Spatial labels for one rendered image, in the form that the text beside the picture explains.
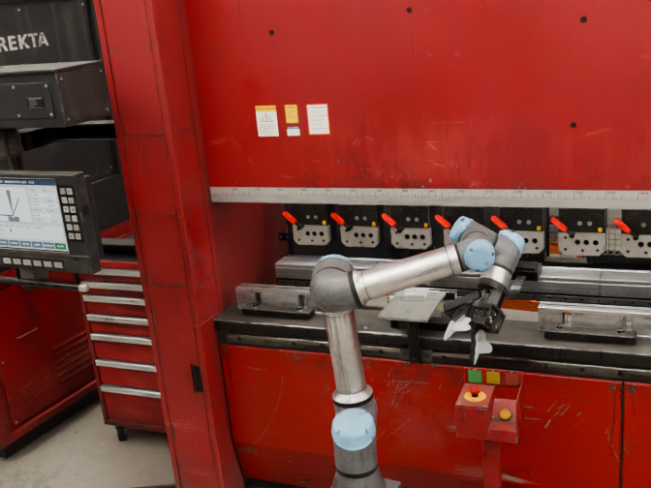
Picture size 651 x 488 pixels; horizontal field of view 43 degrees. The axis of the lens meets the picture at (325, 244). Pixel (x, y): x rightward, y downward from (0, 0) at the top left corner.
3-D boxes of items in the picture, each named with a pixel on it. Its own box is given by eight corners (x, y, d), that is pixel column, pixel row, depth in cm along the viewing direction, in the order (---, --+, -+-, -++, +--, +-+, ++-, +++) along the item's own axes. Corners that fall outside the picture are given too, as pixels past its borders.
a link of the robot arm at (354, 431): (333, 475, 220) (328, 431, 216) (336, 448, 232) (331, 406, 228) (378, 473, 219) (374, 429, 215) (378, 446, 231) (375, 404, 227)
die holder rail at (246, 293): (237, 309, 342) (234, 288, 339) (244, 303, 347) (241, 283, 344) (349, 317, 322) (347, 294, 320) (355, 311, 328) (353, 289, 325)
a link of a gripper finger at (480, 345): (487, 368, 212) (488, 333, 210) (469, 363, 216) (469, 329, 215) (494, 366, 214) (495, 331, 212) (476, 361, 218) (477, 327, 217)
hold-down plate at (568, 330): (543, 338, 288) (543, 330, 287) (546, 332, 293) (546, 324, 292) (635, 345, 276) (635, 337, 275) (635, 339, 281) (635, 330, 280)
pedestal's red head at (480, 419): (456, 437, 272) (453, 388, 267) (466, 412, 286) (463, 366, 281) (517, 443, 265) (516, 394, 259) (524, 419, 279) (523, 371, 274)
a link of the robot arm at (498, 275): (480, 262, 217) (494, 278, 222) (473, 278, 215) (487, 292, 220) (503, 266, 211) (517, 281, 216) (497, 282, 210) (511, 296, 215)
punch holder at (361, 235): (341, 246, 312) (337, 204, 307) (349, 239, 319) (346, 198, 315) (379, 247, 306) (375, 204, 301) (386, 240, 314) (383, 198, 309)
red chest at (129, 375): (107, 446, 416) (70, 260, 386) (161, 399, 460) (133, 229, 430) (191, 460, 397) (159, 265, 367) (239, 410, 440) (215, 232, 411)
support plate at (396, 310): (377, 319, 289) (377, 316, 289) (399, 291, 312) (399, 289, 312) (426, 322, 282) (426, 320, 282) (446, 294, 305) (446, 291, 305)
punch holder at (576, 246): (558, 255, 281) (558, 208, 276) (561, 246, 288) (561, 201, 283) (604, 256, 275) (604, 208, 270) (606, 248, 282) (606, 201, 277)
